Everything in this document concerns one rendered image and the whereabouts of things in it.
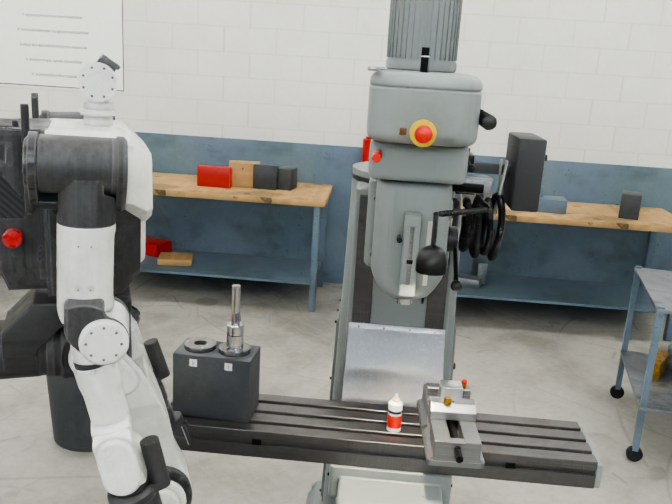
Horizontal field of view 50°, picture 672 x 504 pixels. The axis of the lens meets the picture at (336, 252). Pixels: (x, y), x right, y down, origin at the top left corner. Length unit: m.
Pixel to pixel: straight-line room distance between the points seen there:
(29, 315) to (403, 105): 0.89
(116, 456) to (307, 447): 0.85
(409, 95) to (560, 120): 4.63
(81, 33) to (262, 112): 1.62
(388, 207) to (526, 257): 4.61
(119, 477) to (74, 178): 0.52
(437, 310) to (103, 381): 1.36
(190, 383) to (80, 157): 1.05
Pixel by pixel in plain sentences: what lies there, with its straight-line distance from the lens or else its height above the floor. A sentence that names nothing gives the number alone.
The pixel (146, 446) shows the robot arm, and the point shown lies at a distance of 1.37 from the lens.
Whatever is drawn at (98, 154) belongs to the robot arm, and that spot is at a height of 1.75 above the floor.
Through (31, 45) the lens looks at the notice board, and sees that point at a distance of 6.79.
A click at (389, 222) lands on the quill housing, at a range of 1.85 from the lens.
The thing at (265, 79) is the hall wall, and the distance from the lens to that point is 6.18.
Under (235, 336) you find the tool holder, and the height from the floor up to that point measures 1.15.
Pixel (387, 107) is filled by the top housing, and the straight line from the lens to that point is 1.68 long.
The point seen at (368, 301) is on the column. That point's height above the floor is 1.15.
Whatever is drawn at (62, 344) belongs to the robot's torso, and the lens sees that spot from 1.47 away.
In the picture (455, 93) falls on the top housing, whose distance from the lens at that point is 1.68.
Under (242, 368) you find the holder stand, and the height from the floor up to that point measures 1.08.
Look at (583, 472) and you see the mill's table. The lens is 2.15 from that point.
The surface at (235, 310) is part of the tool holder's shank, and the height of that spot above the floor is 1.23.
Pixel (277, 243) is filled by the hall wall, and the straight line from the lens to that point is 6.35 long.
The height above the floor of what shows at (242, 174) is 0.98.
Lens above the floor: 1.91
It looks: 15 degrees down
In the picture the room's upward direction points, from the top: 3 degrees clockwise
